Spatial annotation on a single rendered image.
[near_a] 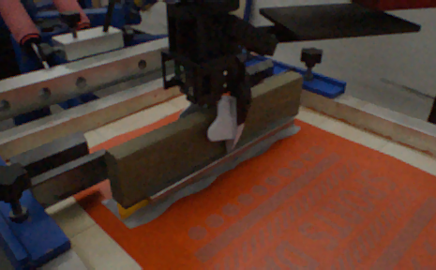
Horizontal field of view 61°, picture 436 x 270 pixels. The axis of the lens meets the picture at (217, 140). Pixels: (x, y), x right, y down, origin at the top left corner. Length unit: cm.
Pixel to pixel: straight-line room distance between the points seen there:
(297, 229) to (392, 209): 14
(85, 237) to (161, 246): 9
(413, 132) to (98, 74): 56
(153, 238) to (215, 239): 7
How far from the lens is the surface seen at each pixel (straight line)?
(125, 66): 77
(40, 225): 45
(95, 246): 47
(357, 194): 55
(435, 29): 249
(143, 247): 46
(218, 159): 52
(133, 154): 43
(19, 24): 94
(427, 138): 67
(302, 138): 65
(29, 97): 71
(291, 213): 50
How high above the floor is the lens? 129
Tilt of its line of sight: 32 degrees down
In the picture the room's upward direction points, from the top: straight up
